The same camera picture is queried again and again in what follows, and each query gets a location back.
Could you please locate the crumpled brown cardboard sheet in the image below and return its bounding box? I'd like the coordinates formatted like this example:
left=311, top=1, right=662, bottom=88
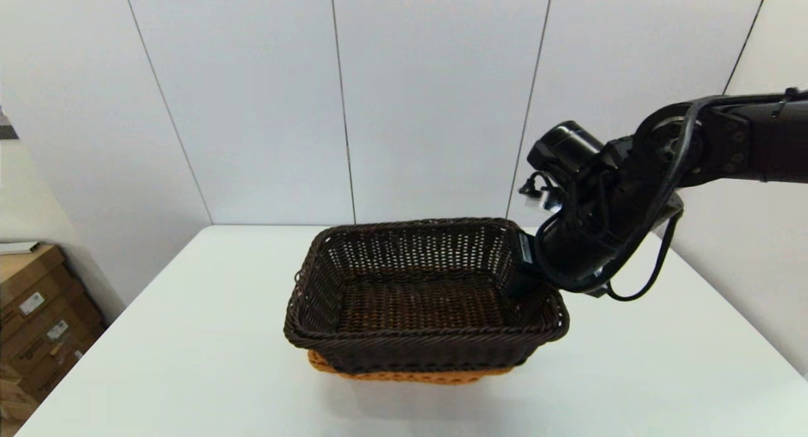
left=0, top=364, right=40, bottom=425

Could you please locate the dark brown wicker basket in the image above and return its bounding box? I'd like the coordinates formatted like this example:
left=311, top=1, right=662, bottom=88
left=283, top=218, right=570, bottom=375

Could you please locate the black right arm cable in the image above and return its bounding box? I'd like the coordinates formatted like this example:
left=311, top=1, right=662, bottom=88
left=518, top=90, right=808, bottom=302

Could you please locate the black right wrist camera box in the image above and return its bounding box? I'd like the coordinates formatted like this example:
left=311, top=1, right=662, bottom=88
left=516, top=230, right=551, bottom=280

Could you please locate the brown cardboard box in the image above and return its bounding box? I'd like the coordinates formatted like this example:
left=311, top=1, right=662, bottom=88
left=0, top=284, right=103, bottom=363
left=16, top=323, right=107, bottom=403
left=0, top=245, right=86, bottom=329

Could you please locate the orange wicker basket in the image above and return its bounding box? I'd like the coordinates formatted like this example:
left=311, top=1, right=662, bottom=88
left=307, top=350, right=515, bottom=386

